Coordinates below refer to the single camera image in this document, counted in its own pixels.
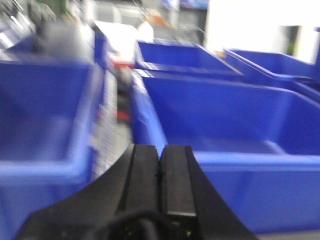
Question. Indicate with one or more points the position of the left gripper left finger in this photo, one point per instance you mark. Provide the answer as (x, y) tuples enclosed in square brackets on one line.
[(130, 185)]

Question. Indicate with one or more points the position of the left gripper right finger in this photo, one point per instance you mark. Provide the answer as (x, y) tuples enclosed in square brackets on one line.
[(192, 203)]

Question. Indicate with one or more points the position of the large blue plastic box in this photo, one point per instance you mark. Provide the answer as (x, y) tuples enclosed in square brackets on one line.
[(259, 146)]

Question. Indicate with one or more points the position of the blue bin left side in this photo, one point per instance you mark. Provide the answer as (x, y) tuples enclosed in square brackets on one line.
[(47, 113)]

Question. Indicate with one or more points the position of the blue bin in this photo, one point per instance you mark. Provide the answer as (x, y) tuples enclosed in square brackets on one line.
[(186, 59), (275, 70), (47, 113)]

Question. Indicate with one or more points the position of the far blue bin centre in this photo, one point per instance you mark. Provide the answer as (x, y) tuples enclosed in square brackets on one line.
[(186, 59)]

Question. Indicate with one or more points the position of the far blue bin right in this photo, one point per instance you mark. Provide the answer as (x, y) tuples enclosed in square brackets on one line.
[(275, 70)]

